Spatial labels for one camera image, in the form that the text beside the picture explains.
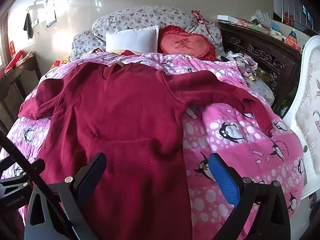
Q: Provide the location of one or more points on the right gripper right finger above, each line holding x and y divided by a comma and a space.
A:
272, 218

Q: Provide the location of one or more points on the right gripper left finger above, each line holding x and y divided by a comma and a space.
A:
43, 222

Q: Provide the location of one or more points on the dark red sweater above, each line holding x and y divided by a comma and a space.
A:
133, 114

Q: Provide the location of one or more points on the colourful clothes pile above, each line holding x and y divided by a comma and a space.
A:
246, 65

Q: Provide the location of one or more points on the pink penguin blanket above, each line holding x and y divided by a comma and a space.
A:
236, 137

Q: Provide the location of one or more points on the white upholstered chair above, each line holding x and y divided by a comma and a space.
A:
303, 115

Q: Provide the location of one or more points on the dark wooden side table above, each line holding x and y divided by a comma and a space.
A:
12, 78

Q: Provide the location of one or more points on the dark carved wooden headboard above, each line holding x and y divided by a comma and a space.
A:
281, 62

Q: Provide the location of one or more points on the white pillow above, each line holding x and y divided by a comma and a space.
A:
144, 40

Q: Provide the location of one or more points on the floral quilt bundle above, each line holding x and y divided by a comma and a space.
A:
142, 17

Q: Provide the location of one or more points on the red heart cushion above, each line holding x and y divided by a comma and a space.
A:
175, 40

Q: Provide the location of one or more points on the metal stair railing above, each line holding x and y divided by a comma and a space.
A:
294, 13

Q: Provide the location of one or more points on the dark cloth on wall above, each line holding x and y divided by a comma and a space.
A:
27, 26

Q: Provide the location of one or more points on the wall calendar poster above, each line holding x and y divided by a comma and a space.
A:
50, 13

